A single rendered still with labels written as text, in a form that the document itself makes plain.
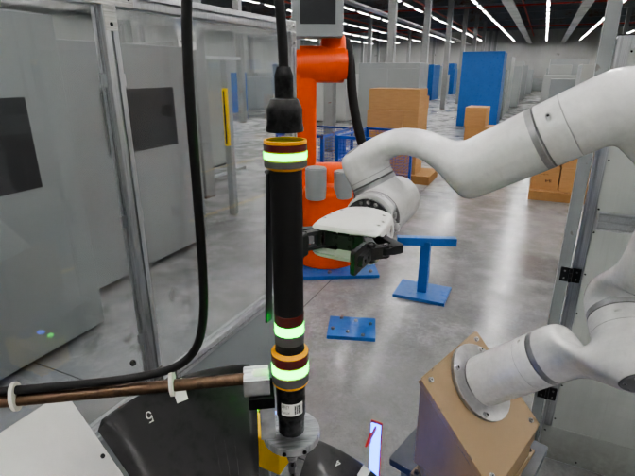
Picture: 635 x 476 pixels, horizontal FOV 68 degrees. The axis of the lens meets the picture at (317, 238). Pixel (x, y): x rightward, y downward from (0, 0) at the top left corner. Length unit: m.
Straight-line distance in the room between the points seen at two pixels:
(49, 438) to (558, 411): 2.28
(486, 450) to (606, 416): 1.54
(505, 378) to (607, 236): 1.26
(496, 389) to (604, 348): 0.28
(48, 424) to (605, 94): 0.93
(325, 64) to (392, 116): 4.22
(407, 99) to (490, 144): 7.75
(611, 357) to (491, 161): 0.46
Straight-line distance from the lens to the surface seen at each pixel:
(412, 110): 8.44
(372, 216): 0.68
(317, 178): 4.33
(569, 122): 0.69
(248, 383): 0.56
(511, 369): 1.14
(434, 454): 1.23
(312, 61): 4.45
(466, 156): 0.72
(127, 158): 1.27
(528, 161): 0.71
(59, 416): 0.92
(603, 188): 2.25
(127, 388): 0.59
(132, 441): 0.75
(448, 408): 1.16
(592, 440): 2.78
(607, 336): 1.02
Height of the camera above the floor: 1.87
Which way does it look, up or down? 20 degrees down
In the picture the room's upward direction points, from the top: straight up
